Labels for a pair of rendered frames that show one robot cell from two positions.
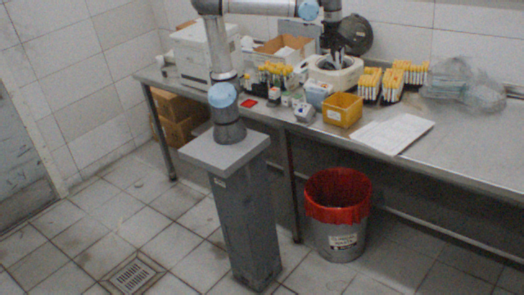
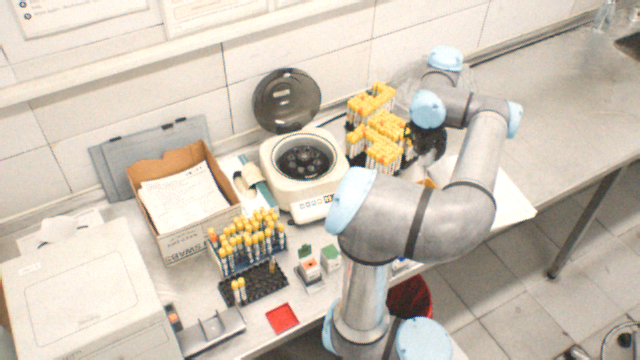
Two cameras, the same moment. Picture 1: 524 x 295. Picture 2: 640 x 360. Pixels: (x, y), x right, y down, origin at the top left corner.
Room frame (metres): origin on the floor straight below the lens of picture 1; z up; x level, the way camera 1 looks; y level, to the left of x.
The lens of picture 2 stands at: (1.76, 0.64, 2.17)
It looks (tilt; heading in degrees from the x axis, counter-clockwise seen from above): 48 degrees down; 283
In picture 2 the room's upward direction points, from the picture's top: 2 degrees clockwise
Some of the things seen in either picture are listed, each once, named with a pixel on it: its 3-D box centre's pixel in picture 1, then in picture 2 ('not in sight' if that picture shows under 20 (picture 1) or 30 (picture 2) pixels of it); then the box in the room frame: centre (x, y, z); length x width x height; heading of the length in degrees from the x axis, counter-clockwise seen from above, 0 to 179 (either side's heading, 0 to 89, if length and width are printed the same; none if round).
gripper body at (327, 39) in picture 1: (332, 34); (427, 126); (1.74, -0.38, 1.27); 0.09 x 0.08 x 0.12; 41
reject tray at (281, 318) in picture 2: (249, 103); (282, 318); (2.00, 0.01, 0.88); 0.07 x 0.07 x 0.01; 44
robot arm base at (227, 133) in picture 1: (228, 125); not in sight; (1.66, 0.11, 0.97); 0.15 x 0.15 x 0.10
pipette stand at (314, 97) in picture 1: (317, 99); not in sight; (1.84, -0.32, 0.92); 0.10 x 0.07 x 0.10; 46
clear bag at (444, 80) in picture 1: (448, 73); (412, 83); (1.81, -0.93, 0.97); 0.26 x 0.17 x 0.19; 65
